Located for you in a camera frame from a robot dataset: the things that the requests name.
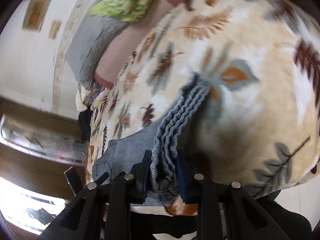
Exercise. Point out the white floral cloth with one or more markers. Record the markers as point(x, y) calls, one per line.
point(81, 102)

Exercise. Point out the wooden door with glass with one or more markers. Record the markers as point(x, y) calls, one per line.
point(37, 160)

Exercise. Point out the grey quilted pillow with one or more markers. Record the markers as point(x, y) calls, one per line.
point(95, 45)

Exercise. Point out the blue denim pants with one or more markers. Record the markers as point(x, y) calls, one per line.
point(170, 130)

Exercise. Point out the purple patterned cloth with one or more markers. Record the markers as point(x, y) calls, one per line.
point(96, 90)

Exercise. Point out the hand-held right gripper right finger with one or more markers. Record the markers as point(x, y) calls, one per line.
point(183, 180)

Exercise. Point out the reddish brown sofa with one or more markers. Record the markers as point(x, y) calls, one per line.
point(120, 55)

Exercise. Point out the green printed quilt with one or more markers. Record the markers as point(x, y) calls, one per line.
point(125, 5)

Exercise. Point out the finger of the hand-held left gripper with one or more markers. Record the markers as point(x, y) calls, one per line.
point(73, 180)

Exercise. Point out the gold wall plaque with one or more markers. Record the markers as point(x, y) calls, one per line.
point(36, 15)

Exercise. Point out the black garment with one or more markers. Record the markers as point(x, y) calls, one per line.
point(85, 125)

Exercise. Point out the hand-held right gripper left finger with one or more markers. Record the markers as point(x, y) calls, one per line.
point(140, 180)

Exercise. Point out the leaf print blanket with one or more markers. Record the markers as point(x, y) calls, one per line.
point(250, 105)

